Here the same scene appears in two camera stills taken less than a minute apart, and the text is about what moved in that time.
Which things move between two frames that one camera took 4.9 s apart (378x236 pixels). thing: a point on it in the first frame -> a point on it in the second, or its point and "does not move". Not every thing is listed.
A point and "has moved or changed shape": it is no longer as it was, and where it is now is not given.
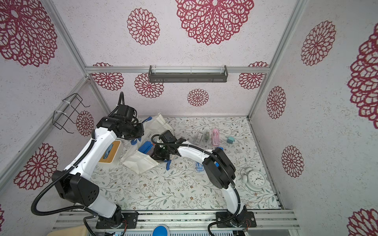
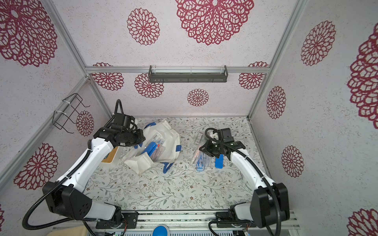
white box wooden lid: (111, 155) does not move
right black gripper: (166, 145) -> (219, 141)
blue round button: (160, 230) does not move
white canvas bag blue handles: (138, 155) has moved or changed shape
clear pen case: (199, 138) does not move
